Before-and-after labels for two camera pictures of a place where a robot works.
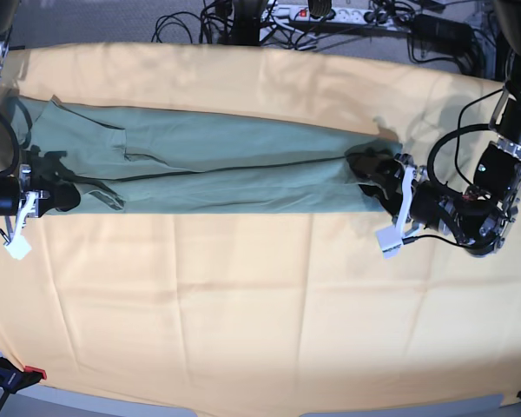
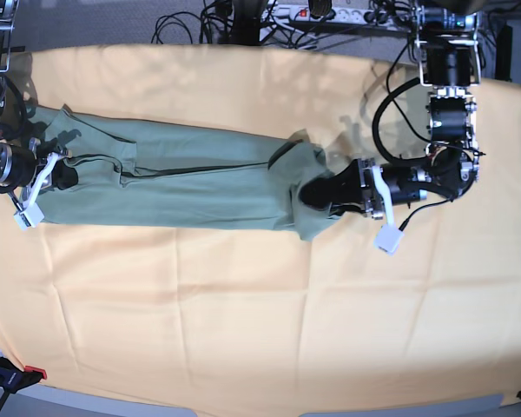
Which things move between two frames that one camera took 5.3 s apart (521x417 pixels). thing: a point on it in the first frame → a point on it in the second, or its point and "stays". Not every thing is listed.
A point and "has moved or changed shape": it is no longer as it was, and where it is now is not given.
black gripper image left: [2, 196] → [16, 165]
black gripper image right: [376, 164] → [405, 184]
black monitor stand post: [247, 14] stays
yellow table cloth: [264, 310] stays
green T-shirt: [129, 160] has moved or changed shape
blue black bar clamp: [3, 373] stays
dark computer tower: [502, 49] stays
